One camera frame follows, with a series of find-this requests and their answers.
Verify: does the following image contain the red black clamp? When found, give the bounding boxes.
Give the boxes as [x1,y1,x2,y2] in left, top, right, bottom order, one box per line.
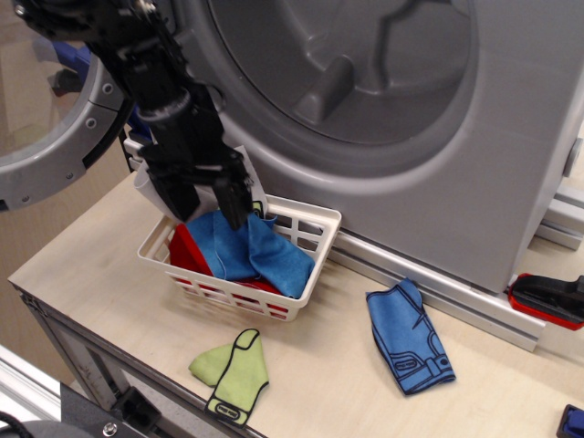
[507,274,583,330]

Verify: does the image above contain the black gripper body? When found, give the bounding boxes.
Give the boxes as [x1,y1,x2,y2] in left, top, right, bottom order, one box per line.
[139,84,251,190]

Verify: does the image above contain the blue felt jeans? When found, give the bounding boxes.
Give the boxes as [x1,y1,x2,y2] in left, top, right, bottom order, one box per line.
[366,278,455,396]

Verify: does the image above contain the aluminium table frame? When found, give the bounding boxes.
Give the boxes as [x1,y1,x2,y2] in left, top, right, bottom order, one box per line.
[16,288,262,437]

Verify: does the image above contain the blue black clamp corner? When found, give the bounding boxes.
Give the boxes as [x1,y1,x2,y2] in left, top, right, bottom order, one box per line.
[556,404,584,438]

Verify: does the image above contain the black cable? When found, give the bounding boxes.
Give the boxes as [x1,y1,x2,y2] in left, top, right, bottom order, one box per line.
[0,410,28,438]

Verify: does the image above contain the blue clamp behind door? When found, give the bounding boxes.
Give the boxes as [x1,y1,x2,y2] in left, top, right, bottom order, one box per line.
[33,37,91,72]

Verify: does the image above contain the white plastic laundry basket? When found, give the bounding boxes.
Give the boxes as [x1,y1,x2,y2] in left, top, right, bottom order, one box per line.
[138,194,341,322]

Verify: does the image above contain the green felt shirt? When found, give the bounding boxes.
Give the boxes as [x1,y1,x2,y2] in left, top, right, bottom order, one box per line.
[188,328,269,428]

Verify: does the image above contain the grey round machine door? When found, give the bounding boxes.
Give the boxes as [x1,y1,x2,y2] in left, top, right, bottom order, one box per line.
[1,1,130,212]

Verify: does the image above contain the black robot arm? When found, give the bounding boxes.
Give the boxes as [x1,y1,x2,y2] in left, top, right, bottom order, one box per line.
[15,1,252,230]

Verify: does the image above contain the grey felt cloth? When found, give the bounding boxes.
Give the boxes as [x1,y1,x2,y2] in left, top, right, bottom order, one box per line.
[134,145,268,223]

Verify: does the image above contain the red felt cloth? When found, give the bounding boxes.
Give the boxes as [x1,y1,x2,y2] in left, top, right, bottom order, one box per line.
[169,224,288,319]

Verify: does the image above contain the grey toy washing machine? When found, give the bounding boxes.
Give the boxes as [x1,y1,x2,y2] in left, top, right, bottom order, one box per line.
[167,1,583,291]

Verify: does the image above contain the blue felt cloth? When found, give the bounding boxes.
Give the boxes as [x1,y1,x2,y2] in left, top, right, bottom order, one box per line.
[186,211,315,299]

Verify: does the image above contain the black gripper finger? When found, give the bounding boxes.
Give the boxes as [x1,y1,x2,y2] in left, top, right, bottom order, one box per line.
[150,175,200,222]
[213,176,253,230]

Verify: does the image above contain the black metal base plate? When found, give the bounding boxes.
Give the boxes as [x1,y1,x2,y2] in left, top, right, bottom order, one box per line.
[60,383,162,437]

